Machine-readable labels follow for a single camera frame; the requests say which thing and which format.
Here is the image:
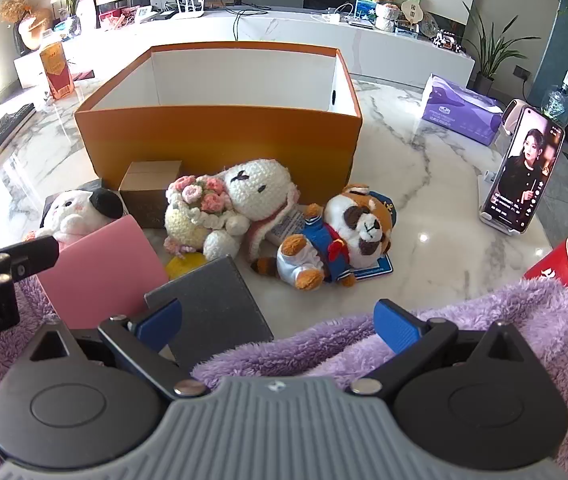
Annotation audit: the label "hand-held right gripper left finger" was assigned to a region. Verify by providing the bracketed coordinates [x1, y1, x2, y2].
[28, 297, 205, 400]

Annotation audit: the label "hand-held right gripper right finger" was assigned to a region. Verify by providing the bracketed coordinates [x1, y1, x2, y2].
[349, 299, 532, 395]

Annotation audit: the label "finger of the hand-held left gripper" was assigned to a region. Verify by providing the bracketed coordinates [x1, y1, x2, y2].
[0, 235, 60, 282]

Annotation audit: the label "dark grey box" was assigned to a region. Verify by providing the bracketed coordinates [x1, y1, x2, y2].
[145, 255, 275, 372]

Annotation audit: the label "yellow soft toy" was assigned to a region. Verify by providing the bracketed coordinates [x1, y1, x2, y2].
[166, 252, 207, 281]

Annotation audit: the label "blue card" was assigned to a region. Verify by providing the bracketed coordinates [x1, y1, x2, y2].
[349, 252, 395, 281]

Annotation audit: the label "white cat plush black ear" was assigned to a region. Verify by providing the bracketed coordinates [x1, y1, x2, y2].
[34, 187, 125, 248]

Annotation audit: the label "pink box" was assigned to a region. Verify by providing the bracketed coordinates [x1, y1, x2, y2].
[36, 215, 169, 328]

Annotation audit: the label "red panda sailor plush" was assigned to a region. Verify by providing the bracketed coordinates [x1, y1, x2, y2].
[256, 185, 393, 292]

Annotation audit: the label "small gold brown box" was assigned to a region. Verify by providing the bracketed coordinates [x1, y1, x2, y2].
[119, 161, 183, 231]

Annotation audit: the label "white paper tag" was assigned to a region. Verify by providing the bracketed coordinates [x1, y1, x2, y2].
[269, 210, 307, 242]

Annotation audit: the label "white crochet plush with bouquet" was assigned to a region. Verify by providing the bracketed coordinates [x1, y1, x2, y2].
[164, 157, 299, 261]

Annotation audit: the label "orange cardboard box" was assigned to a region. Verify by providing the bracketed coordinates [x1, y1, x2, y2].
[74, 44, 363, 193]

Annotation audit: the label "purple fluffy blanket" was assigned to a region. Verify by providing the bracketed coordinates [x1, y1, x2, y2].
[0, 245, 568, 480]

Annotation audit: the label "black keyboard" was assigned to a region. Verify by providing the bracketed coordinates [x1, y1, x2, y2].
[0, 102, 37, 171]

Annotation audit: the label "red cup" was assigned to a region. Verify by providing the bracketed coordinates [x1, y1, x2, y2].
[524, 235, 568, 301]

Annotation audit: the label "red gold carton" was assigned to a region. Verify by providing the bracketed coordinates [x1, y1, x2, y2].
[39, 42, 76, 100]

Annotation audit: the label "smartphone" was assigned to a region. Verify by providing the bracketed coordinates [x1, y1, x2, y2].
[481, 106, 566, 228]

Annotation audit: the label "round orange white vase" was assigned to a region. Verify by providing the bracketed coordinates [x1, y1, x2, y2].
[16, 10, 52, 53]

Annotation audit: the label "purple tissue pack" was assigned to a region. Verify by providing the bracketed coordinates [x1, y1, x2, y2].
[421, 74, 505, 147]

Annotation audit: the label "dried orange flower bunch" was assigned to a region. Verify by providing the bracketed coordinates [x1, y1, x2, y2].
[0, 0, 32, 23]

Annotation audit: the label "pink space heater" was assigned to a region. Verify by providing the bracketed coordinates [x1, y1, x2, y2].
[500, 100, 528, 145]

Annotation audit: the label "water jug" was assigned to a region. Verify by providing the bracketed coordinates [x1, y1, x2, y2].
[541, 71, 568, 128]

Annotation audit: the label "potted long-leaf plant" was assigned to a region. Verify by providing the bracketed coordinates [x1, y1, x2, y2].
[464, 2, 542, 97]

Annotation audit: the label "white router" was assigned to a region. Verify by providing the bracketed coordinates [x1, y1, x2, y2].
[171, 0, 207, 20]

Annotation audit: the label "cow pattern figurines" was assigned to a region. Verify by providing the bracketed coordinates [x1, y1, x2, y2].
[434, 30, 464, 53]

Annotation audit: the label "white woven pot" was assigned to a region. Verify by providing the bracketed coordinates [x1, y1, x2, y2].
[374, 2, 402, 33]

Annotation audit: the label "white marble TV cabinet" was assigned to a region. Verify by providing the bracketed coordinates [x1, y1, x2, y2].
[14, 10, 475, 91]

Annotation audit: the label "green blue painting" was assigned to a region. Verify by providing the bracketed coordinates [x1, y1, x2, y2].
[356, 0, 423, 23]

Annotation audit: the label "black cable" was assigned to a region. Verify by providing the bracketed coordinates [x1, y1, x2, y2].
[234, 5, 269, 41]

